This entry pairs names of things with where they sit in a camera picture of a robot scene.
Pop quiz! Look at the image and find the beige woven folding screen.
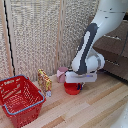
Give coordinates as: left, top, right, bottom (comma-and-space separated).
0, 0, 101, 83

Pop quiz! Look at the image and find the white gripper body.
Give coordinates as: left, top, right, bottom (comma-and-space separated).
64, 70, 99, 85

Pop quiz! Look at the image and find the pink mug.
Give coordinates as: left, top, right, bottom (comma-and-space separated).
56, 66, 69, 84

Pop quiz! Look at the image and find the dark brown drawer cabinet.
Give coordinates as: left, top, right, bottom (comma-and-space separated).
87, 13, 128, 83

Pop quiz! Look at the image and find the colourful snack box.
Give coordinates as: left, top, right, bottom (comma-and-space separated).
36, 68, 53, 98

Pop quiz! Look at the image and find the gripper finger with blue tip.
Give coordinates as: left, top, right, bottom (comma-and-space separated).
77, 82, 83, 91

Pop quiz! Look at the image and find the red shopping basket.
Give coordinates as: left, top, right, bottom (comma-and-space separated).
0, 74, 46, 128

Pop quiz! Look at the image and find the silver drawer handle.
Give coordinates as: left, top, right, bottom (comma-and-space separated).
103, 58, 121, 67
107, 34, 122, 41

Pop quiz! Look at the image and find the red bowl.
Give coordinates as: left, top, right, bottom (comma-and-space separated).
63, 82, 83, 96

